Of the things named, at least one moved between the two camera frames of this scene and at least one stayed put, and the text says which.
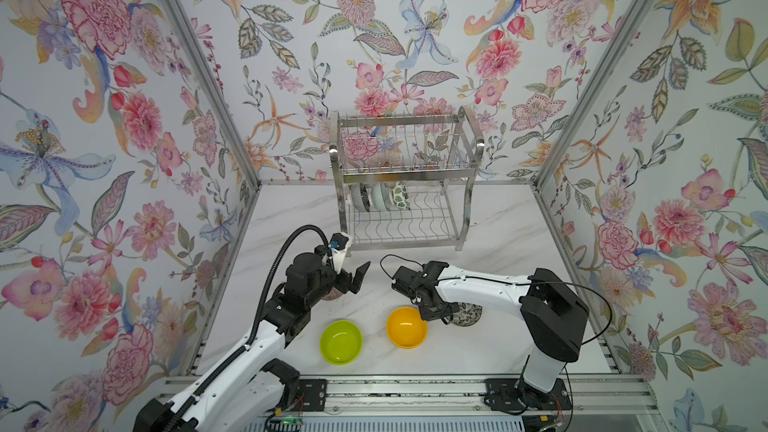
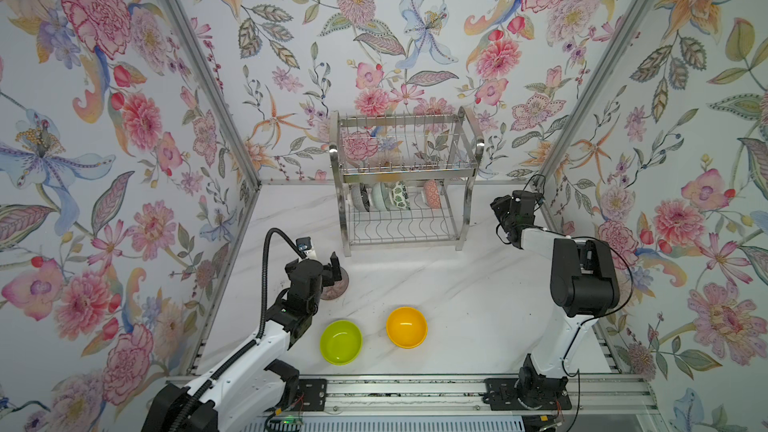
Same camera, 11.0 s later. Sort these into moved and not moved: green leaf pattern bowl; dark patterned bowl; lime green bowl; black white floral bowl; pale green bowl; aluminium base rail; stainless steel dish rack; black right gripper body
Moved: black right gripper body; black white floral bowl
Not moved: dark patterned bowl; pale green bowl; lime green bowl; stainless steel dish rack; green leaf pattern bowl; aluminium base rail
